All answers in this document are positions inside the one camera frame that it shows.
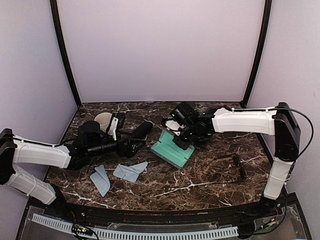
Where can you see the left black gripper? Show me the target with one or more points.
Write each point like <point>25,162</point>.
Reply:
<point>129,152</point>

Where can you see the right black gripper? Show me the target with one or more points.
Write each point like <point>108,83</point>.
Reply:
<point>183,144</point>

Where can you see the grey glasses case green lining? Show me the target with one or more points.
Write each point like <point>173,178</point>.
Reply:
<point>167,150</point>

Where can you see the blue cleaning cloth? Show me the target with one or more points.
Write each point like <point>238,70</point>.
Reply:
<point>101,180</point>
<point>130,173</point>

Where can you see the dark sunglasses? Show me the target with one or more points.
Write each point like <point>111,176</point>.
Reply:
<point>226,169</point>

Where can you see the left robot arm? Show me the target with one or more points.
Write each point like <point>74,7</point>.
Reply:
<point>90,142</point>

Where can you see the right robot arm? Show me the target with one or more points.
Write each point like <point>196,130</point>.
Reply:
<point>277,121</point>

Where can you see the cream paper cup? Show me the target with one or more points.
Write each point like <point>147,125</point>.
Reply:
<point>104,119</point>

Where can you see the folded blue cleaning cloth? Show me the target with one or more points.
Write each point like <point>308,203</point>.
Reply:
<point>101,180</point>

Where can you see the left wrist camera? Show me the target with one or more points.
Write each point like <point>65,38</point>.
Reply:
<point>116,123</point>

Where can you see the right black frame post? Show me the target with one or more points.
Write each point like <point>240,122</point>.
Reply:
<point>258,53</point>

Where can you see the black frame post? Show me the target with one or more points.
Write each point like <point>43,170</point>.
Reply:
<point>258,53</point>
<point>63,51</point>

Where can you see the black front rail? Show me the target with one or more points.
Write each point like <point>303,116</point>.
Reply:
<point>239,214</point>

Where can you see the white slotted cable duct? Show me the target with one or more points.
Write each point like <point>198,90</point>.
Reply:
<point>135,232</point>

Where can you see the left black frame post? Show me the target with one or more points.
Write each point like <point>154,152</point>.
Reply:
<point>63,51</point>

